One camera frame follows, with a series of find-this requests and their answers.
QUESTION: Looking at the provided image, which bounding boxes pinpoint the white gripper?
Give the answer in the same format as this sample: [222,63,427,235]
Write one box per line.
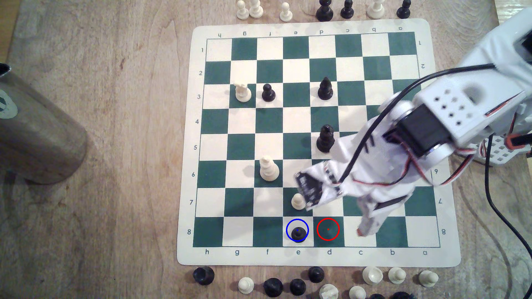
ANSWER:
[328,125,429,238]

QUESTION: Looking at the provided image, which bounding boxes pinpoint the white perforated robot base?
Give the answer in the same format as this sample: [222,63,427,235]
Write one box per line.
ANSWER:
[457,133,532,167]

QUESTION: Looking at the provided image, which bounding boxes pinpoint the white chess rook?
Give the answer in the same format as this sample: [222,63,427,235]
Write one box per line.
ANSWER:
[319,283,339,299]

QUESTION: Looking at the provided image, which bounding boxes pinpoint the black chess queen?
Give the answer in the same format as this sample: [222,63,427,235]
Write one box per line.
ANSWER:
[316,124,336,153]

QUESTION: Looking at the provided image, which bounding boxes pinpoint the white chess bishop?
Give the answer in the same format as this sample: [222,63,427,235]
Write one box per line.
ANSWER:
[259,156,280,182]

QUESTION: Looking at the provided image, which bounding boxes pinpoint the black chess rook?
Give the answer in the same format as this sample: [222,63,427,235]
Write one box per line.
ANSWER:
[193,267,215,286]
[264,278,284,298]

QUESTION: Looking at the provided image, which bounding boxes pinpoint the black chess bishop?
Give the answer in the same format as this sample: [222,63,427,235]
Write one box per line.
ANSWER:
[318,77,334,100]

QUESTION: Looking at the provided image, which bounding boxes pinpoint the green white chess mat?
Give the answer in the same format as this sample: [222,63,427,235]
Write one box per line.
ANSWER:
[177,18,462,267]

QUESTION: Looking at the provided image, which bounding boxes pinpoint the white chess knight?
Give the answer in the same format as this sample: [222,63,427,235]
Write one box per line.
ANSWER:
[234,81,252,103]

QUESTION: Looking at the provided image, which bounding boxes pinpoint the tall black chess piece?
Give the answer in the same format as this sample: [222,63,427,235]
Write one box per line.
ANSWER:
[315,0,334,22]

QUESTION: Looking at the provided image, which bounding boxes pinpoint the orange plastic clamp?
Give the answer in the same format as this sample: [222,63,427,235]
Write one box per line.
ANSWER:
[505,134,532,151]

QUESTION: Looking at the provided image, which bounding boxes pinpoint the red white servo wires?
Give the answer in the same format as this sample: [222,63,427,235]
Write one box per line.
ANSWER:
[343,89,532,187]

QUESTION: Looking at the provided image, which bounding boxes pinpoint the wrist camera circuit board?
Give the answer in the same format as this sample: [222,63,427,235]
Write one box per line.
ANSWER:
[294,161,347,209]

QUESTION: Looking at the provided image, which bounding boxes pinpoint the black cable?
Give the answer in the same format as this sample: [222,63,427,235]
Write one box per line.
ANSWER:
[337,63,532,291]

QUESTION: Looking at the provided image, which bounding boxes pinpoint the brown wooden cylinder post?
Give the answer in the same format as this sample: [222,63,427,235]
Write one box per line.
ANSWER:
[0,62,89,185]

